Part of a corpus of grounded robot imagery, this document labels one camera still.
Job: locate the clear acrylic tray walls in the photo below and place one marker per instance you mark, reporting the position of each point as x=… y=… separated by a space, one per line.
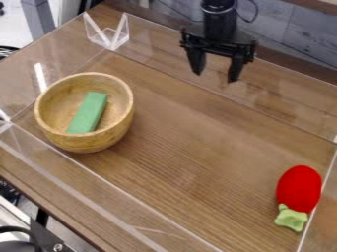
x=185 y=184

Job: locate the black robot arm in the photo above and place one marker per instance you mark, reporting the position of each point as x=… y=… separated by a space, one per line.
x=218 y=36

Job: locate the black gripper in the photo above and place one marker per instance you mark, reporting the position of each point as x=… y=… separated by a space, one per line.
x=240 y=42

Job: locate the black table clamp bracket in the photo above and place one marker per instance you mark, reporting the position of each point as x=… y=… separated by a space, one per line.
x=49 y=242

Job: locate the brown wooden bowl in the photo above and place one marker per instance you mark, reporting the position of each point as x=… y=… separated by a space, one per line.
x=58 y=101

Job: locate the green rectangular stick block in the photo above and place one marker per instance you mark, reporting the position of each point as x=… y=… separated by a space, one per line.
x=88 y=113

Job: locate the red plush strawberry toy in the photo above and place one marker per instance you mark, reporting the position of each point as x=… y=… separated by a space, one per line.
x=298 y=193

